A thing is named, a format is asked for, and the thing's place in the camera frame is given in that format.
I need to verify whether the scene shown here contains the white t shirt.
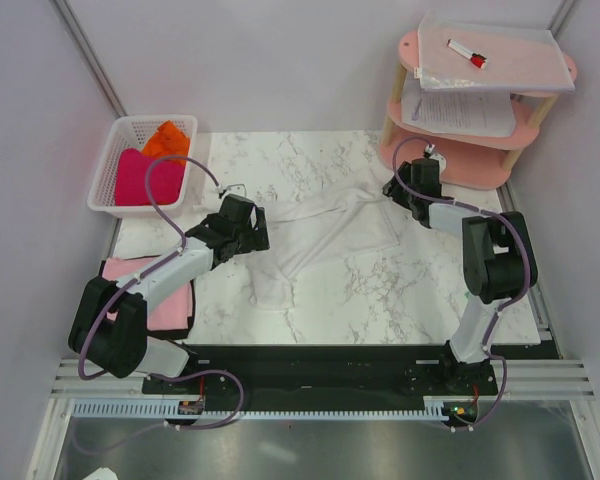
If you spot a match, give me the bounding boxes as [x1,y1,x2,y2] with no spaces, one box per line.
[244,177,398,311]

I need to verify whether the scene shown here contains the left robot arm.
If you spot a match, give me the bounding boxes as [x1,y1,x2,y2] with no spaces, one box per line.
[68,194,270,393]

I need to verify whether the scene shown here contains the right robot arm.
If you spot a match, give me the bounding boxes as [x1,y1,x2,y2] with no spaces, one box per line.
[383,158,538,394]

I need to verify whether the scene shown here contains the pink three tier shelf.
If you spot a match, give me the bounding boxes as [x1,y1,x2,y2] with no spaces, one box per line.
[380,28,577,190]

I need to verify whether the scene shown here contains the magenta folded t shirt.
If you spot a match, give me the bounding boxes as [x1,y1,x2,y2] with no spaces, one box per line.
[113,148,185,207]

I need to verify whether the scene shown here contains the printed paper sheets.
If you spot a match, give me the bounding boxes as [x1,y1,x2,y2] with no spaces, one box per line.
[400,91,516,138]

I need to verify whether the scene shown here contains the pink folded t shirt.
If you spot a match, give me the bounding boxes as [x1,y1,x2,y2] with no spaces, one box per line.
[100,254,194,332]

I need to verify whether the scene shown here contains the white plastic basket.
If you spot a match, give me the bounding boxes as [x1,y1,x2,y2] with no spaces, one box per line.
[87,114,198,219]

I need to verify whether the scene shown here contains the orange t shirt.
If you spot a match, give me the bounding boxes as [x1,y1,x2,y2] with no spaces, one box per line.
[141,121,190,167]

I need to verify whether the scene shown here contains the translucent document folder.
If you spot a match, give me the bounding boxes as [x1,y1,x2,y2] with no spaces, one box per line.
[417,13,575,94]

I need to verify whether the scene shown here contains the red white marker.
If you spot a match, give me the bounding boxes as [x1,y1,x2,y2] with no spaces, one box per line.
[447,39,488,70]

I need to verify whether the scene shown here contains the white crumpled paper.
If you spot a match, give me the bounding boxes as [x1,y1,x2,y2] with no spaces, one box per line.
[83,467,118,480]

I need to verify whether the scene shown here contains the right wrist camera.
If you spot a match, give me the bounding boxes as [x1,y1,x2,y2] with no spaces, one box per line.
[423,144,447,174]

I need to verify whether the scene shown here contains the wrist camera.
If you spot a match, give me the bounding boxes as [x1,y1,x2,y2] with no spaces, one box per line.
[216,183,247,198]
[423,144,447,174]

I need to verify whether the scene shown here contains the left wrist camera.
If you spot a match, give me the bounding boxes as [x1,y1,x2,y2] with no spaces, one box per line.
[216,183,247,198]

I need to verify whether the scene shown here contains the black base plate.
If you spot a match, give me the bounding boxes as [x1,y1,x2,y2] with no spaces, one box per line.
[83,343,564,407]

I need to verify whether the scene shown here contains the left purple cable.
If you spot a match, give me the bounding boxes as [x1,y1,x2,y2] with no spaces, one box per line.
[69,156,245,455]

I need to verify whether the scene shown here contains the white slotted cable duct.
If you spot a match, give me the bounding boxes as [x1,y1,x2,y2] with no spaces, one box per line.
[72,399,465,421]

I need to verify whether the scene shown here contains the aluminium rail frame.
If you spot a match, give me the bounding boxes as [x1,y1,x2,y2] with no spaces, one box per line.
[27,346,600,479]

